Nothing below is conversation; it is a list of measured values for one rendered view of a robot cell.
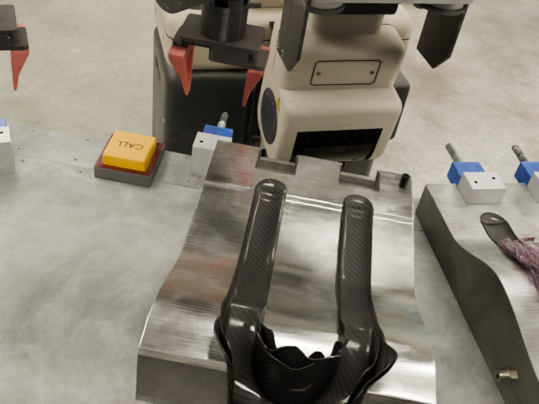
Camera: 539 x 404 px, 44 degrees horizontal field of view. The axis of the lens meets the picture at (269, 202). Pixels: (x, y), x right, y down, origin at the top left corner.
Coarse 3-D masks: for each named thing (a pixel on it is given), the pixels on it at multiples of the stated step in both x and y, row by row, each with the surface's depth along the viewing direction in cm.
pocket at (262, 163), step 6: (258, 156) 88; (258, 162) 88; (264, 162) 88; (270, 162) 88; (276, 162) 88; (282, 162) 88; (288, 162) 88; (264, 168) 89; (270, 168) 89; (276, 168) 89; (282, 168) 88; (288, 168) 88; (294, 168) 88; (294, 174) 89
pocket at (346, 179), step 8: (344, 176) 88; (352, 176) 88; (360, 176) 88; (368, 176) 88; (376, 176) 87; (344, 184) 88; (352, 184) 88; (360, 184) 88; (368, 184) 88; (376, 184) 88
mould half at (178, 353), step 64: (320, 192) 82; (384, 192) 84; (192, 256) 72; (320, 256) 75; (384, 256) 76; (192, 320) 59; (320, 320) 62; (384, 320) 65; (192, 384) 58; (384, 384) 57
